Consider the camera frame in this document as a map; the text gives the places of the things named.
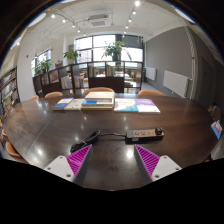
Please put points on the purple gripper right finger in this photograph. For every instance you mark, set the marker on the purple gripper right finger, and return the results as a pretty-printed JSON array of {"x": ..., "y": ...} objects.
[{"x": 153, "y": 167}]

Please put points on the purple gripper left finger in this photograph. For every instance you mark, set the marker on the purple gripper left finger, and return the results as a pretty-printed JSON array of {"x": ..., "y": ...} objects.
[{"x": 72, "y": 167}]

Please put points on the black charger plug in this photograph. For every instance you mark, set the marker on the black charger plug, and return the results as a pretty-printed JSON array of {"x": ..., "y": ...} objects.
[{"x": 158, "y": 130}]

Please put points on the black power strip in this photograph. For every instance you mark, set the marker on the black power strip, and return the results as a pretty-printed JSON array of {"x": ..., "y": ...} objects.
[{"x": 143, "y": 136}]

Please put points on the purple and white book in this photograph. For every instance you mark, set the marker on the purple and white book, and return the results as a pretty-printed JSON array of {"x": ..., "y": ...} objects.
[{"x": 147, "y": 106}]

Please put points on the white thin book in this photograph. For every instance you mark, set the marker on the white thin book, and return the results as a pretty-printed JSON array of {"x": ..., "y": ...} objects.
[{"x": 75, "y": 104}]

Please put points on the blue book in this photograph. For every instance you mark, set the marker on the blue book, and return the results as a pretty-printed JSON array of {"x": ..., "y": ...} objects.
[{"x": 60, "y": 105}]

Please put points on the colourful illustrated book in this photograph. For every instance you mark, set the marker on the colourful illustrated book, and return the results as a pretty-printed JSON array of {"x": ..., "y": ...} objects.
[{"x": 125, "y": 105}]

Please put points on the stack of books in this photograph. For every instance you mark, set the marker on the stack of books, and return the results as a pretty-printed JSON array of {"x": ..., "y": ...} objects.
[{"x": 102, "y": 100}]

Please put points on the orange chair right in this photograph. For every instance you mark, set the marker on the orange chair right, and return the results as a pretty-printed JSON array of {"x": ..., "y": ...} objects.
[{"x": 150, "y": 92}]

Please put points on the orange chair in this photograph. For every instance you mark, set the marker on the orange chair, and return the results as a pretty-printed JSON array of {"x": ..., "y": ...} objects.
[
  {"x": 150, "y": 92},
  {"x": 98, "y": 89},
  {"x": 54, "y": 94}
]

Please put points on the blue card at right edge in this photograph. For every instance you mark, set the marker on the blue card at right edge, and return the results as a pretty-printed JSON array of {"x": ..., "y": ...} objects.
[{"x": 217, "y": 129}]

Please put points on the orange chair left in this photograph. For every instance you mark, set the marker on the orange chair left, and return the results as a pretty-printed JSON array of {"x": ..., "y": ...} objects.
[{"x": 54, "y": 94}]

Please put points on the orange chair centre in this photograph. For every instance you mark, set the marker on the orange chair centre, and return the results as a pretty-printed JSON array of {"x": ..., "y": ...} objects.
[{"x": 98, "y": 89}]

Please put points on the tall bookshelf left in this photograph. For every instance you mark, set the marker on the tall bookshelf left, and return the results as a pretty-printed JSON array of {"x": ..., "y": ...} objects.
[{"x": 9, "y": 95}]

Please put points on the dark wooden bookshelf divider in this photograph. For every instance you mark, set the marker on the dark wooden bookshelf divider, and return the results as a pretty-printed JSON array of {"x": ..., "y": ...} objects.
[{"x": 120, "y": 76}]

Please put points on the potted plant left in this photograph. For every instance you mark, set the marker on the potted plant left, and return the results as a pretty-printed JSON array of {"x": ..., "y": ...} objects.
[{"x": 72, "y": 55}]

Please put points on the potted plant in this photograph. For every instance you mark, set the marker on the potted plant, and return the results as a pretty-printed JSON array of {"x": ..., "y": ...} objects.
[
  {"x": 72, "y": 55},
  {"x": 114, "y": 50}
]

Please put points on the potted plant centre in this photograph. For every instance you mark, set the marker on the potted plant centre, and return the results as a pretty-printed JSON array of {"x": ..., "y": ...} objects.
[{"x": 114, "y": 50}]

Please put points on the ceiling air conditioner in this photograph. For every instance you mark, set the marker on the ceiling air conditioner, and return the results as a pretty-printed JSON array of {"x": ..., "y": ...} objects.
[{"x": 101, "y": 20}]

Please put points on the white wall radiator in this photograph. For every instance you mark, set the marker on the white wall radiator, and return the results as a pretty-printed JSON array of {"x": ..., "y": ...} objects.
[{"x": 175, "y": 82}]

